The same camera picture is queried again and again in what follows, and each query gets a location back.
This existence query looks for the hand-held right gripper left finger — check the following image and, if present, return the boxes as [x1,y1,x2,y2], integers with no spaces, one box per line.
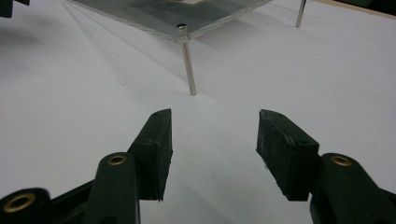
[127,108,174,202]

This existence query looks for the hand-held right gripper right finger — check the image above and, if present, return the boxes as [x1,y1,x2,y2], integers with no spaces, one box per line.
[256,108,320,202]

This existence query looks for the clear acrylic stand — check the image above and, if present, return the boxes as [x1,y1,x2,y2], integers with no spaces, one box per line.
[66,0,308,96]

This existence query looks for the white board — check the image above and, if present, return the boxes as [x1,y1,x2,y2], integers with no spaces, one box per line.
[0,0,396,224]

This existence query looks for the wooden table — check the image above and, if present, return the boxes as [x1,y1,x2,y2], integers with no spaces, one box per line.
[311,0,396,21]

